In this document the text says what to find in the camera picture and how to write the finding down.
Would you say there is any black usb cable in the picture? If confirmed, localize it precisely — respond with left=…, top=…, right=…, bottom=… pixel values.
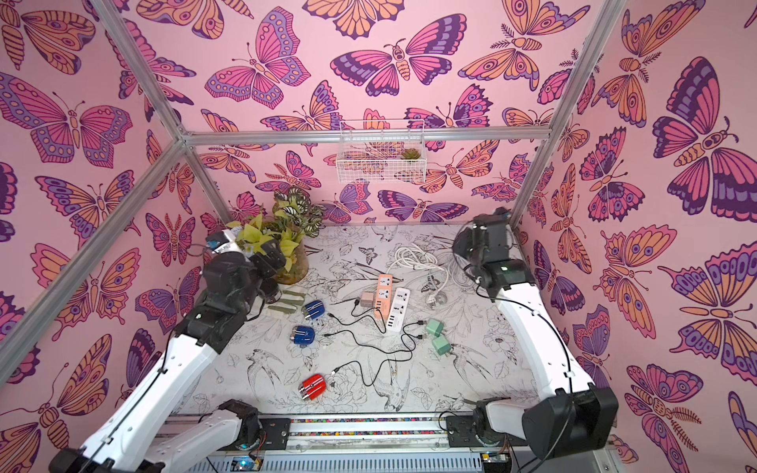
left=330, top=336, right=418, bottom=388
left=323, top=298, right=428, bottom=363

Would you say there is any pink USB charger adapter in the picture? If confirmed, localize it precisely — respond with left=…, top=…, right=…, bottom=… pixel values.
left=359, top=291, right=376, bottom=309

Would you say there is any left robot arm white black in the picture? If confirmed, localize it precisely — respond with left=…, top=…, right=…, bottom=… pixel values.
left=48, top=230, right=286, bottom=472

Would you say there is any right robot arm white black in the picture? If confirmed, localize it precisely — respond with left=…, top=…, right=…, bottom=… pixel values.
left=451, top=208, right=619, bottom=461

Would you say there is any amber glass vase with plants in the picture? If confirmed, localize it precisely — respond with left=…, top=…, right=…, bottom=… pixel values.
left=227, top=187, right=323, bottom=286

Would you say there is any green charger adapter upper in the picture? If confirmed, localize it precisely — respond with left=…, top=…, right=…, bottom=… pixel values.
left=426, top=319, right=445, bottom=338

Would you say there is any green charger adapter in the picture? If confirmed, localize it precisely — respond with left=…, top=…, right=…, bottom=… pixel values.
left=432, top=335, right=453, bottom=356
left=426, top=319, right=445, bottom=338

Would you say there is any white power strip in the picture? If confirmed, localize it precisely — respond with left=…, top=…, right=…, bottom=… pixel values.
left=386, top=288, right=410, bottom=333

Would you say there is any green charger adapter lower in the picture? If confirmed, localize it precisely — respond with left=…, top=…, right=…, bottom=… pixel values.
left=432, top=335, right=453, bottom=356

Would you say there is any small green succulent plant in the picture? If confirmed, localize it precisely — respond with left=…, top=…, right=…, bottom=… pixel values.
left=401, top=148, right=422, bottom=161

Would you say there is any orange power strip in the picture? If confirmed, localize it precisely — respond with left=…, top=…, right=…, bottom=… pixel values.
left=374, top=274, right=393, bottom=321

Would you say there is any white wire wall basket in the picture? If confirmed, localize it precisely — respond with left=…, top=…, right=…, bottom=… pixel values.
left=333, top=119, right=428, bottom=184

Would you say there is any aluminium cage frame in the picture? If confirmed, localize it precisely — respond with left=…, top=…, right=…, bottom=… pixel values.
left=1, top=1, right=626, bottom=380

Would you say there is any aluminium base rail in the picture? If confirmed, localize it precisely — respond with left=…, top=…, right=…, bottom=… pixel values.
left=158, top=412, right=599, bottom=473

